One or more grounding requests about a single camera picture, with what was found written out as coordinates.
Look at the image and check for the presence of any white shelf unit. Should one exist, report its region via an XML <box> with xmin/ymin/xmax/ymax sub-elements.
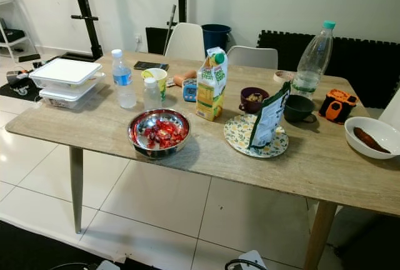
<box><xmin>0</xmin><ymin>0</ymin><xmax>32</xmax><ymax>58</ymax></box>

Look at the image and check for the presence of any white lidded food container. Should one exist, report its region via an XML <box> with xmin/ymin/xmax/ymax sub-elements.
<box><xmin>29</xmin><ymin>57</ymin><xmax>104</xmax><ymax>91</ymax></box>

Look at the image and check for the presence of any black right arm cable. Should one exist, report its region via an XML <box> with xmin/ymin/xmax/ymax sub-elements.
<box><xmin>225</xmin><ymin>257</ymin><xmax>268</xmax><ymax>270</ymax></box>

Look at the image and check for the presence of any green snack bag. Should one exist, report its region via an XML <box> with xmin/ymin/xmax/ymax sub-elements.
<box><xmin>247</xmin><ymin>81</ymin><xmax>292</xmax><ymax>149</ymax></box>

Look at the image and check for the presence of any light wooden dining table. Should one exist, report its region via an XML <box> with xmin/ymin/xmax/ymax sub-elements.
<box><xmin>5</xmin><ymin>51</ymin><xmax>400</xmax><ymax>270</ymax></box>

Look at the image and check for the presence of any small clear plastic bottle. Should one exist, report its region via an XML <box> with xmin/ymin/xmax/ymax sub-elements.
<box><xmin>142</xmin><ymin>77</ymin><xmax>163</xmax><ymax>111</ymax></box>

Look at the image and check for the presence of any black smartphone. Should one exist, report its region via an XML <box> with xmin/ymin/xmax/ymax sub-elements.
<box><xmin>133</xmin><ymin>61</ymin><xmax>170</xmax><ymax>72</ymax></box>

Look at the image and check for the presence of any white shell chair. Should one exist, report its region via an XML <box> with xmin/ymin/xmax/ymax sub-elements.
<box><xmin>164</xmin><ymin>22</ymin><xmax>206</xmax><ymax>62</ymax></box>

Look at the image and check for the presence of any maroon cup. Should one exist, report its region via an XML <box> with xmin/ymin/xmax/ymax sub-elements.
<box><xmin>239</xmin><ymin>87</ymin><xmax>271</xmax><ymax>115</ymax></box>

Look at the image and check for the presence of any black foam tile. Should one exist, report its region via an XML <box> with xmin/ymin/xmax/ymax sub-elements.
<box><xmin>146</xmin><ymin>27</ymin><xmax>173</xmax><ymax>56</ymax></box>

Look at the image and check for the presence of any black box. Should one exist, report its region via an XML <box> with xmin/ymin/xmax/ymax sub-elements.
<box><xmin>0</xmin><ymin>27</ymin><xmax>26</xmax><ymax>43</ymax></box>

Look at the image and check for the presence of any large clear bottle teal cap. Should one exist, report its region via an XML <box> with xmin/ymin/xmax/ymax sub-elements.
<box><xmin>291</xmin><ymin>21</ymin><xmax>337</xmax><ymax>101</ymax></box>

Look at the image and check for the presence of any water bottle blue label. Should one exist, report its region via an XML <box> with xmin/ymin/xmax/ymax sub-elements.
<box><xmin>111</xmin><ymin>49</ymin><xmax>138</xmax><ymax>109</ymax></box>

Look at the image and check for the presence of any orange wooden grinder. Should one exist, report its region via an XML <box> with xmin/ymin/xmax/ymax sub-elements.
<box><xmin>172</xmin><ymin>70</ymin><xmax>198</xmax><ymax>88</ymax></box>

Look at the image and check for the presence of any grey barbell bar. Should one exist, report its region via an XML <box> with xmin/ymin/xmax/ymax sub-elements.
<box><xmin>162</xmin><ymin>4</ymin><xmax>177</xmax><ymax>55</ymax></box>

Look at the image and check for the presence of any yellow juice carton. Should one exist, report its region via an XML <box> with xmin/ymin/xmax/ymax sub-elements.
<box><xmin>196</xmin><ymin>47</ymin><xmax>229</xmax><ymax>122</ymax></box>

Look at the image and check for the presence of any beige tape roll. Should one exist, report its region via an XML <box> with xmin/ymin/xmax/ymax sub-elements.
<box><xmin>273</xmin><ymin>70</ymin><xmax>296</xmax><ymax>84</ymax></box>

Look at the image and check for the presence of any orange black device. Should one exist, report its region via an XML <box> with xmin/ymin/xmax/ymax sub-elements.
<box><xmin>317</xmin><ymin>88</ymin><xmax>358</xmax><ymax>125</ymax></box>

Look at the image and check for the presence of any floral plate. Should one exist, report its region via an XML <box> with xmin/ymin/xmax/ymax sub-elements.
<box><xmin>223</xmin><ymin>114</ymin><xmax>289</xmax><ymax>159</ymax></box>

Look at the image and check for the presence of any small black mat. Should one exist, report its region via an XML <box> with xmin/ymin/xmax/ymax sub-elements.
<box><xmin>0</xmin><ymin>54</ymin><xmax>66</xmax><ymax>102</ymax></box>

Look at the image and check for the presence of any white ceramic bowl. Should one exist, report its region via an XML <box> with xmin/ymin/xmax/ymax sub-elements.
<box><xmin>344</xmin><ymin>116</ymin><xmax>400</xmax><ymax>160</ymax></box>

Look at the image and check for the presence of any white power strip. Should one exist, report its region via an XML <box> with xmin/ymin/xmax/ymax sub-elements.
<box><xmin>5</xmin><ymin>70</ymin><xmax>38</xmax><ymax>96</ymax></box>

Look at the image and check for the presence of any blue digital timer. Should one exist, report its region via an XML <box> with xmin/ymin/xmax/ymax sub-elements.
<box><xmin>182</xmin><ymin>78</ymin><xmax>199</xmax><ymax>103</ymax></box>

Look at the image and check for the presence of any grey shell chair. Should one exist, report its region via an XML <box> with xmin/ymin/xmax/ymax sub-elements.
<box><xmin>226</xmin><ymin>46</ymin><xmax>279</xmax><ymax>71</ymax></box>

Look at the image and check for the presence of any black foam wall mat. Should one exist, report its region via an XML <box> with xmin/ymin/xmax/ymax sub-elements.
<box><xmin>256</xmin><ymin>30</ymin><xmax>400</xmax><ymax>109</ymax></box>

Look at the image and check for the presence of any steel bowl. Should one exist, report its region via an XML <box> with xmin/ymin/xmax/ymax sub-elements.
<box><xmin>127</xmin><ymin>108</ymin><xmax>192</xmax><ymax>160</ymax></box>

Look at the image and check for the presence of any blue bin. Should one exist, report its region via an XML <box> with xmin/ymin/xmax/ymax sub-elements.
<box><xmin>201</xmin><ymin>24</ymin><xmax>232</xmax><ymax>55</ymax></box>

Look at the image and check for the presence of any dark green cup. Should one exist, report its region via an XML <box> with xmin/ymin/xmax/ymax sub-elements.
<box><xmin>283</xmin><ymin>94</ymin><xmax>318</xmax><ymax>124</ymax></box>

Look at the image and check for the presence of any red candy pile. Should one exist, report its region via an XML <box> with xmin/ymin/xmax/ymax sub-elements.
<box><xmin>141</xmin><ymin>119</ymin><xmax>188</xmax><ymax>150</ymax></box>

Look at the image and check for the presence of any brown sausage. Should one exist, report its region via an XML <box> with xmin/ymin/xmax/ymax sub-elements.
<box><xmin>353</xmin><ymin>126</ymin><xmax>392</xmax><ymax>154</ymax></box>

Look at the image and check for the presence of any yellow paper cup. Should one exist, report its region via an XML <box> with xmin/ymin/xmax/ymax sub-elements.
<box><xmin>141</xmin><ymin>68</ymin><xmax>169</xmax><ymax>101</ymax></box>

